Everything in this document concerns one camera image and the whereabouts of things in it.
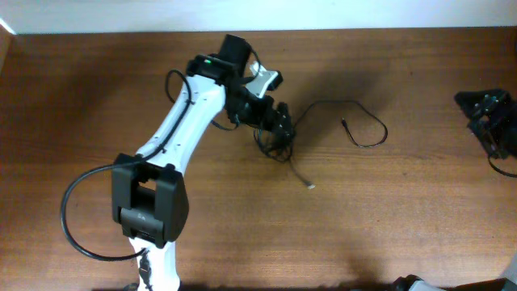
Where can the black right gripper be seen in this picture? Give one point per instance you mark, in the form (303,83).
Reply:
(506,107)

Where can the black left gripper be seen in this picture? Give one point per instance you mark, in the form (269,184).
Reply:
(279,121)

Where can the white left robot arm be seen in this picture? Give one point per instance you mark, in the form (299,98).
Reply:
(148,192)

